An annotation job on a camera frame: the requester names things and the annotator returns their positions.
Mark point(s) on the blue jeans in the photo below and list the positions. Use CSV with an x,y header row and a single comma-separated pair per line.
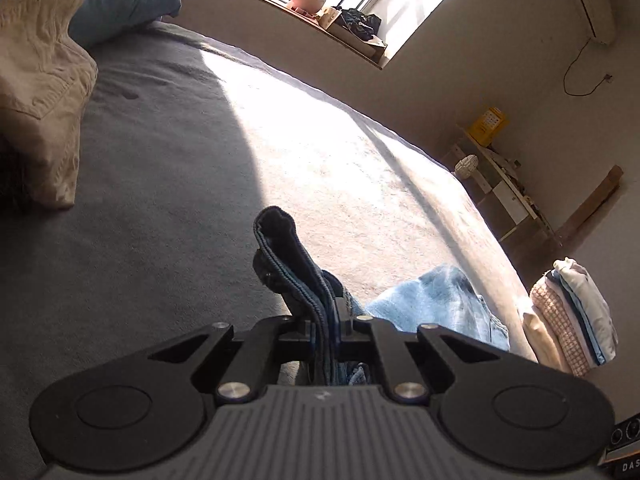
x,y
440,305

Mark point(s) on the wooden shelf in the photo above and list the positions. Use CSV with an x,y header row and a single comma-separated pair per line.
x,y
505,195

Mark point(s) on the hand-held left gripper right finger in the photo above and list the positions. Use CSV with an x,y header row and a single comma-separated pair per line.
x,y
345,310

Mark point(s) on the pink knitted sweater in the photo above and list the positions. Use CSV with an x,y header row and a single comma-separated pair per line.
x,y
557,320

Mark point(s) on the beige pants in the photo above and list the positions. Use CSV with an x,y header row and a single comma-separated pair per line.
x,y
40,85

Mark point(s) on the cardboard box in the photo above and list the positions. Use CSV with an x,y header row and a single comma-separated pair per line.
x,y
367,50

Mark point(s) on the black bag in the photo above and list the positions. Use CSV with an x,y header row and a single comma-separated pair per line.
x,y
361,22

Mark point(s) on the white folded cloth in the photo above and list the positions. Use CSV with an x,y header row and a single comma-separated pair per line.
x,y
592,305

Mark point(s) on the white knitted item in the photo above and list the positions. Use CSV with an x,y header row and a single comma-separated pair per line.
x,y
466,166

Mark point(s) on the cream folded cloth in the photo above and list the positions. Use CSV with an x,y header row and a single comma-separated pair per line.
x,y
540,342

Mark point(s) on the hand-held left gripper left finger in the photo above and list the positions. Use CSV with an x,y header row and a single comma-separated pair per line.
x,y
272,280

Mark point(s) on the yellow box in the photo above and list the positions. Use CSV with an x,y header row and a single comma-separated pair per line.
x,y
487,126

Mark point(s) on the white air conditioner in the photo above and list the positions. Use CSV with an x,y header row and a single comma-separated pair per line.
x,y
592,0

